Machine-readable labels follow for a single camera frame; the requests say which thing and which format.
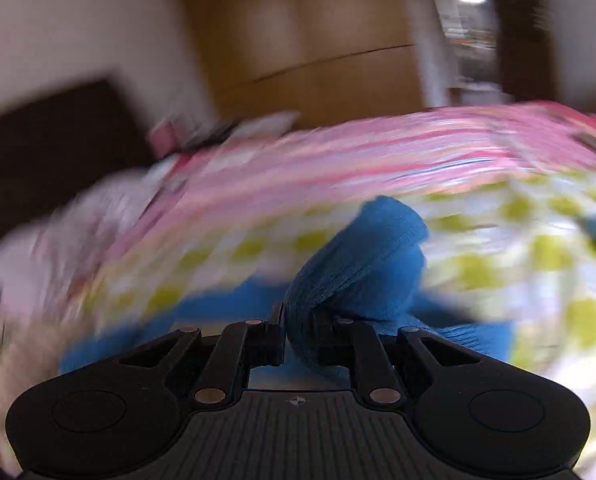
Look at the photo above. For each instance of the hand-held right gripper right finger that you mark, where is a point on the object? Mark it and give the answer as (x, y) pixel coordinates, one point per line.
(329, 347)

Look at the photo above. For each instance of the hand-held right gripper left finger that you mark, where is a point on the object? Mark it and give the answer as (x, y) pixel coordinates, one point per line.
(270, 347)

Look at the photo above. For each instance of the blue knit sweater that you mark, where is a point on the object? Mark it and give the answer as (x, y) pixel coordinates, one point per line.
(358, 270)

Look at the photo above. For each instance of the pink striped quilt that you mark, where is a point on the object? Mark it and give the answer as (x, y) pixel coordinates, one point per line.
(328, 155)

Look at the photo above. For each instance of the yellow checkered bed sheet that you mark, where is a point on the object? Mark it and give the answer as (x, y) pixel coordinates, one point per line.
(503, 260)

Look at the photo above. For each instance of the pink storage box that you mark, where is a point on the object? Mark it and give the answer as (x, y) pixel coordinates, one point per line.
(162, 137)

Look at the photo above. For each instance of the white pillow with pink dots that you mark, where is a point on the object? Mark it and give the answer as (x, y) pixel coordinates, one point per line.
(53, 240)

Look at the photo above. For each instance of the beige striped knit garment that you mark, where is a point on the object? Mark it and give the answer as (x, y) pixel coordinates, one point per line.
(23, 370)

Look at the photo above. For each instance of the dark brown headboard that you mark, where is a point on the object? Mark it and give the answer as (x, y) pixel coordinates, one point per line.
(48, 150)

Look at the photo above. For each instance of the wooden wardrobe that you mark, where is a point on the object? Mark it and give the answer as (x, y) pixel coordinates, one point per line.
(303, 35)

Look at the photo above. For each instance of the dark wooden door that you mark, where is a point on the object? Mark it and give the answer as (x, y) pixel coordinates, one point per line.
(520, 25)

